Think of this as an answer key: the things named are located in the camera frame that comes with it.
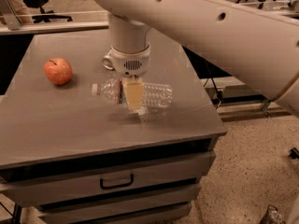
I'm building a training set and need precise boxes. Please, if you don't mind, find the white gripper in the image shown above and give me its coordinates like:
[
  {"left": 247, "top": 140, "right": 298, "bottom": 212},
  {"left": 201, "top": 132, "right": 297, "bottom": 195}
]
[{"left": 111, "top": 47, "right": 150, "bottom": 110}]

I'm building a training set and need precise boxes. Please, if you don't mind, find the clear plastic water bottle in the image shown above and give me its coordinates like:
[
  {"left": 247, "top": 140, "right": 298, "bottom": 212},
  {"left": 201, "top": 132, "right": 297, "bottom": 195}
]
[{"left": 92, "top": 78, "right": 173, "bottom": 109}]

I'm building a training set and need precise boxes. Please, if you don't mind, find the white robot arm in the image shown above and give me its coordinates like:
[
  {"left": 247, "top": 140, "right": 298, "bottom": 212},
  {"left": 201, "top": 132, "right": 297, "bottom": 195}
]
[{"left": 94, "top": 0, "right": 299, "bottom": 115}]

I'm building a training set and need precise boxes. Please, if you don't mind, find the silver drink can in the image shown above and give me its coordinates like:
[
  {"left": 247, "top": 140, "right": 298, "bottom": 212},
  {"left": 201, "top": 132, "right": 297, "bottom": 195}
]
[{"left": 102, "top": 55, "right": 114, "bottom": 70}]

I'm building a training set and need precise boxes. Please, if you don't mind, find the red apple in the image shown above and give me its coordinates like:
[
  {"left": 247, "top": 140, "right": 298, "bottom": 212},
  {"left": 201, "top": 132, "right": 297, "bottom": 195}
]
[{"left": 43, "top": 58, "right": 73, "bottom": 85}]

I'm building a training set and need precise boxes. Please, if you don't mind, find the grey drawer cabinet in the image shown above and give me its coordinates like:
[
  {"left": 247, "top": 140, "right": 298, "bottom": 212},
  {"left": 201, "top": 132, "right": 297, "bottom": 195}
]
[{"left": 0, "top": 30, "right": 225, "bottom": 224}]

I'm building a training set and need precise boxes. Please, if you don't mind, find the person in beige trousers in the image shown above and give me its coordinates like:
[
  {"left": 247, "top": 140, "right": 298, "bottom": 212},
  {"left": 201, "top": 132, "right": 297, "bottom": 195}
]
[{"left": 9, "top": 0, "right": 33, "bottom": 23}]

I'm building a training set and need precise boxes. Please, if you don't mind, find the dark object on floor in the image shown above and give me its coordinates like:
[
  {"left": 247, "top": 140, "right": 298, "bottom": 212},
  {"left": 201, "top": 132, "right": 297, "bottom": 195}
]
[{"left": 259, "top": 205, "right": 286, "bottom": 224}]

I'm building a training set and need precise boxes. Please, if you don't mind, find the black cable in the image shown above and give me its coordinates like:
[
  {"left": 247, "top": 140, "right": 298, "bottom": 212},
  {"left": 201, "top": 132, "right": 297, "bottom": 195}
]
[{"left": 202, "top": 59, "right": 224, "bottom": 110}]

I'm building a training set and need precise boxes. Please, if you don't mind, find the black drawer handle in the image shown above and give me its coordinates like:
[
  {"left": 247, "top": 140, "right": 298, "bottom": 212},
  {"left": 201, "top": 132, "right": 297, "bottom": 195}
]
[{"left": 99, "top": 174, "right": 135, "bottom": 190}]

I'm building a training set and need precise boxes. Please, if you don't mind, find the metal railing post left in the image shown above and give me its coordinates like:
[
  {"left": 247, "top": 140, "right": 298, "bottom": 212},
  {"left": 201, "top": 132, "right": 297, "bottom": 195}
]
[{"left": 0, "top": 0, "right": 21, "bottom": 30}]

